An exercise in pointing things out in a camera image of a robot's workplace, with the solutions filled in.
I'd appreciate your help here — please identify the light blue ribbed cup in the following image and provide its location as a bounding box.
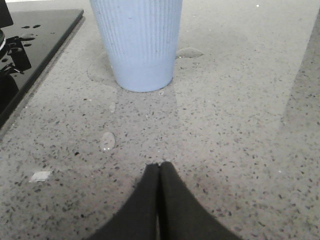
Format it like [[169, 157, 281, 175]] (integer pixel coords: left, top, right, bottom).
[[90, 0, 183, 93]]

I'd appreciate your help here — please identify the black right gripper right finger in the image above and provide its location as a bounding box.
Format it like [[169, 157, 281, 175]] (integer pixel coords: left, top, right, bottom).
[[158, 161, 240, 240]]

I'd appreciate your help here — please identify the black glass gas cooktop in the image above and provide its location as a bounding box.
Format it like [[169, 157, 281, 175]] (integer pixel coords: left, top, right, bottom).
[[0, 9, 84, 125]]

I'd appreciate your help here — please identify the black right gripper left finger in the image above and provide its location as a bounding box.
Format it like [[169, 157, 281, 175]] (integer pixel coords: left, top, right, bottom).
[[89, 164, 160, 240]]

